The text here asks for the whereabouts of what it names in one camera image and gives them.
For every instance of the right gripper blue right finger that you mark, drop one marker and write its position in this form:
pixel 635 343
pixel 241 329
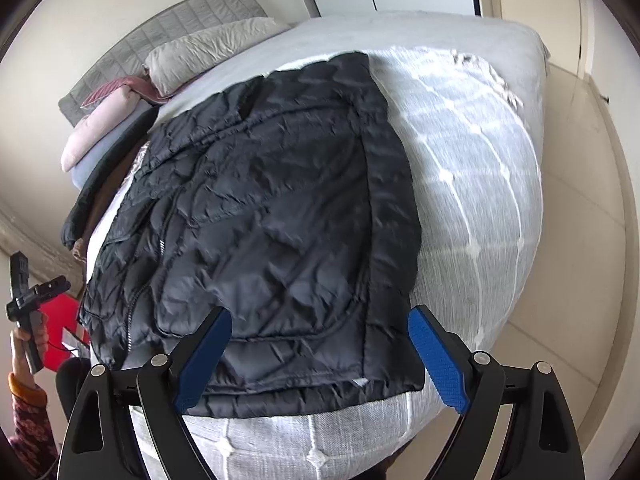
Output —
pixel 444 356

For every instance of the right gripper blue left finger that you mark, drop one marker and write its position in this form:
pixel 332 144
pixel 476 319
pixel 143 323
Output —
pixel 194 360

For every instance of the black puffer jacket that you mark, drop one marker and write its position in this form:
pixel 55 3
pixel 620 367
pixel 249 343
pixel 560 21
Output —
pixel 287 200

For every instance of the left forearm patterned sleeve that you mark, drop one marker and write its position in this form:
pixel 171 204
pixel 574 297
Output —
pixel 33 441

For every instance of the left hand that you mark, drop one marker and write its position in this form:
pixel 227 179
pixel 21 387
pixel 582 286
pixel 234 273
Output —
pixel 20 340

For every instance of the red plastic stool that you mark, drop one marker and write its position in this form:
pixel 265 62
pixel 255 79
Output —
pixel 67 337

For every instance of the pink folded blanket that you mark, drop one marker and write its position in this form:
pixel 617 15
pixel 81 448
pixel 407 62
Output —
pixel 112 110

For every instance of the white grey checked blanket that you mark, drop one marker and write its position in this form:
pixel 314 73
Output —
pixel 476 182

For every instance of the light blue folded blanket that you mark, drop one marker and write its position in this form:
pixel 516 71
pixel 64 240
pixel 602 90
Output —
pixel 82 170

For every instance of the beige pillow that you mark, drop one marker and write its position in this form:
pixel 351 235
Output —
pixel 177 62

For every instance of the grey bed sheet mattress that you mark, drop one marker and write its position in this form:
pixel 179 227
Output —
pixel 514 50

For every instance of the grey quilted headboard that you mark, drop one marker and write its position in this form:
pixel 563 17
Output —
pixel 126 57

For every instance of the cream door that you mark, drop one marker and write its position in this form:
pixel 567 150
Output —
pixel 573 31

